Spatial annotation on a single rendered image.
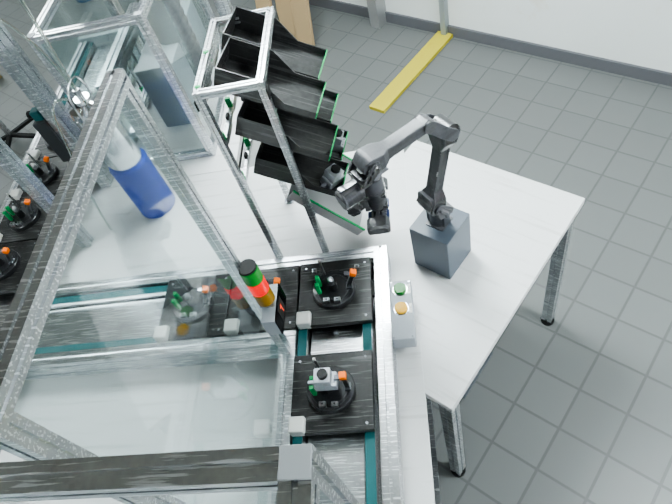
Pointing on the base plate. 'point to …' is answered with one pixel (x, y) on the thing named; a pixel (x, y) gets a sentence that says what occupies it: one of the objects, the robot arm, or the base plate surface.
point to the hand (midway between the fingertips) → (380, 216)
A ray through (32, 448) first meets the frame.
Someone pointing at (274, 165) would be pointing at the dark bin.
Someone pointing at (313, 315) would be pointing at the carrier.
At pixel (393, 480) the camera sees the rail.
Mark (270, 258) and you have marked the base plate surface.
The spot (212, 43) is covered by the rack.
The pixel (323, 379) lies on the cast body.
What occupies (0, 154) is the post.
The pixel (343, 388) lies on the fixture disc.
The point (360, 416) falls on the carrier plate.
